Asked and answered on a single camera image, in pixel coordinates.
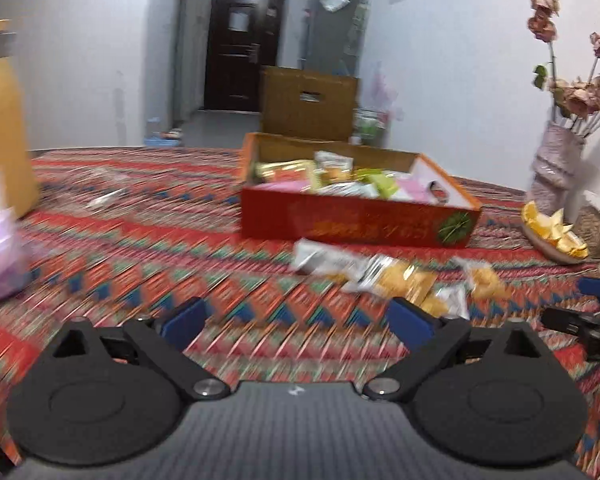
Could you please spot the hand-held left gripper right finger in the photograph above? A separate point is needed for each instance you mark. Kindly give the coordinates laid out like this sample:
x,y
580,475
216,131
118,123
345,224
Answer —
x,y
407,322

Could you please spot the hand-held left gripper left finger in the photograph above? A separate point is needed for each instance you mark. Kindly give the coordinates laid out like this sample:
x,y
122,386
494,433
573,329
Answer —
x,y
185,322

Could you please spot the yellow cracker snack packet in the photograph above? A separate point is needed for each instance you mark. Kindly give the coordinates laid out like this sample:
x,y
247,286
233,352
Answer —
x,y
400,280
485,277
445,300

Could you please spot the white silver snack packet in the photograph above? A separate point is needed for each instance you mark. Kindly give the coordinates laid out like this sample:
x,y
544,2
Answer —
x,y
322,260

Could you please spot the orange cardboard box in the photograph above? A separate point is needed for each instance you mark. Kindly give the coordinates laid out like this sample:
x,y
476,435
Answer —
x,y
355,225

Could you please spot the woven straw basket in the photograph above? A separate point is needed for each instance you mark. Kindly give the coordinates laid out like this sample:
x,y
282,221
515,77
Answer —
x,y
595,225

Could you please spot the bowl of yellow chips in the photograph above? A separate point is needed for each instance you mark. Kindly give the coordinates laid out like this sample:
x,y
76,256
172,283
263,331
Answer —
x,y
545,250

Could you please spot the orange peel pieces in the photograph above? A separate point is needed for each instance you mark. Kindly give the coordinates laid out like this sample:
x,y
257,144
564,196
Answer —
x,y
550,227

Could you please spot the pink ribbed vase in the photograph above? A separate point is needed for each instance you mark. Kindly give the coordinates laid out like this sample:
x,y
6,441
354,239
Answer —
x,y
552,165

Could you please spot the clear plastic wrapper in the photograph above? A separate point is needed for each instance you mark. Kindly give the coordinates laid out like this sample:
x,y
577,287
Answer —
x,y
107,197

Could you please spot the pile of assorted snack packets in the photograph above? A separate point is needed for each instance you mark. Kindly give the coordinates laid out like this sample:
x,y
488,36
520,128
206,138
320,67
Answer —
x,y
340,180

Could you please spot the dried rose bouquet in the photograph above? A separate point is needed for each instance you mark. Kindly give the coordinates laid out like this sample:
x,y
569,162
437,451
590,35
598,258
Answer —
x,y
582,100

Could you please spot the blue plastic basin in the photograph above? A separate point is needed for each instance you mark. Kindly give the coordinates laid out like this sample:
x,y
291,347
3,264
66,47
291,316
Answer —
x,y
160,135

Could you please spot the metal storage rack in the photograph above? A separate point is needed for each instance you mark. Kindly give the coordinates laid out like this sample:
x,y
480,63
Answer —
x,y
370,127

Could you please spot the purple plastic bag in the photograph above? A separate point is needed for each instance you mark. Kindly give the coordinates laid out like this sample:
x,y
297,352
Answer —
x,y
0,250

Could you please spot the pink plastic bag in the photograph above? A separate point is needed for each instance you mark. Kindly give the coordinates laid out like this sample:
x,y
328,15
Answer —
x,y
384,92

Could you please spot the large brown cardboard box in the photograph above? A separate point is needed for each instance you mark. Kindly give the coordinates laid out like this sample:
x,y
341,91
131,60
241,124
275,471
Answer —
x,y
305,115

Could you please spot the yellow plastic container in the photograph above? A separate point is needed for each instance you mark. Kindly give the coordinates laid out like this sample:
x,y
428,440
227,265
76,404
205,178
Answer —
x,y
5,125

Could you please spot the dark brown door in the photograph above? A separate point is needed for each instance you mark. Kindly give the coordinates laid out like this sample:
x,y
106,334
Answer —
x,y
242,45

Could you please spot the grey refrigerator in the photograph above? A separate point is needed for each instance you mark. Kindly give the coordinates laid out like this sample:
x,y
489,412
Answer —
x,y
330,40

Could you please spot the clear plastic bag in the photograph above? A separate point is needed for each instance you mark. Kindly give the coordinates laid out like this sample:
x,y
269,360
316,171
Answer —
x,y
335,0

